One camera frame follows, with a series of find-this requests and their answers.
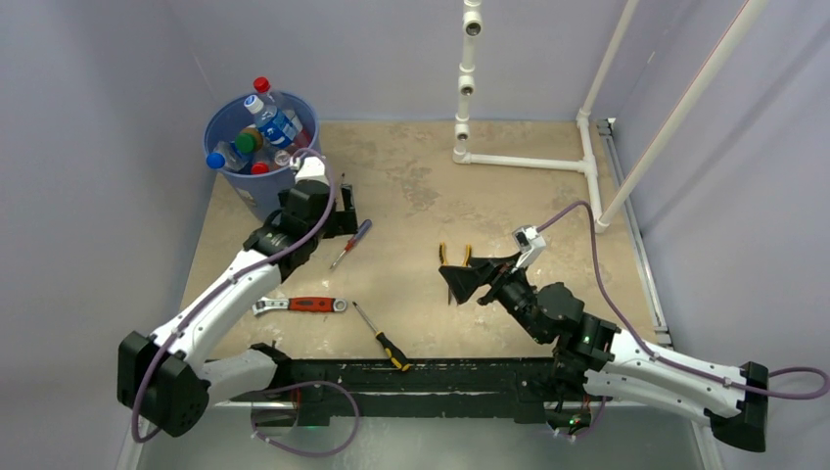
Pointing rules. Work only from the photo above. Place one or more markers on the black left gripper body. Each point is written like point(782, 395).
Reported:
point(342, 221)

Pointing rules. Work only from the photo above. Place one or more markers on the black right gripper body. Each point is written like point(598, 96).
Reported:
point(512, 292)

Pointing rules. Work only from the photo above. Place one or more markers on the orange tea bottle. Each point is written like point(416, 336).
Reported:
point(282, 158)

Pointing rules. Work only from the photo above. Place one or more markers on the blue plastic bin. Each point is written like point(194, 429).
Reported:
point(256, 180)

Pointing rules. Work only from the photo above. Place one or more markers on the Starbucks bottle green cap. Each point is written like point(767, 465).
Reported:
point(249, 141)

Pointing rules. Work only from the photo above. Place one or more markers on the small clear bottle blue cap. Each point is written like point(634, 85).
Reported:
point(226, 156)

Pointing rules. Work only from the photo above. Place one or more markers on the clear bottle red label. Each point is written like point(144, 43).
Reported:
point(270, 95)

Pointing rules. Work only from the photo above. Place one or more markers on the clear bottle white cap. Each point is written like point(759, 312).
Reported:
point(273, 124)

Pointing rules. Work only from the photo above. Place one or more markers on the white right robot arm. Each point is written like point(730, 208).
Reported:
point(596, 357)

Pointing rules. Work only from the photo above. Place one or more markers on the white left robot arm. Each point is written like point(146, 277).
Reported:
point(166, 378)

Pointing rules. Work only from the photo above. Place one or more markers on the blue red screwdriver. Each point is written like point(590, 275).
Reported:
point(362, 230)

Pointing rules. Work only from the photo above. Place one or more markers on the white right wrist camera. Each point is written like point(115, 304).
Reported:
point(530, 243)

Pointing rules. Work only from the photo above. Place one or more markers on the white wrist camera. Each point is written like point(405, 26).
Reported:
point(530, 243)
point(309, 168)

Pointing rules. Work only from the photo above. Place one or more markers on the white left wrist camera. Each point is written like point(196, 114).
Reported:
point(309, 168)

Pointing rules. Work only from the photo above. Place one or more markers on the red handled adjustable wrench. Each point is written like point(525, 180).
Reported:
point(301, 304)

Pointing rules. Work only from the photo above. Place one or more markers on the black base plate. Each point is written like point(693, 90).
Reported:
point(522, 389)

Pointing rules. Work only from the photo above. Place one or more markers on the overhead white camera mount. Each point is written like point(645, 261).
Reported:
point(472, 25)

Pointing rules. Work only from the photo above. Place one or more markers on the white pipe frame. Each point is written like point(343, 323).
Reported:
point(655, 62)

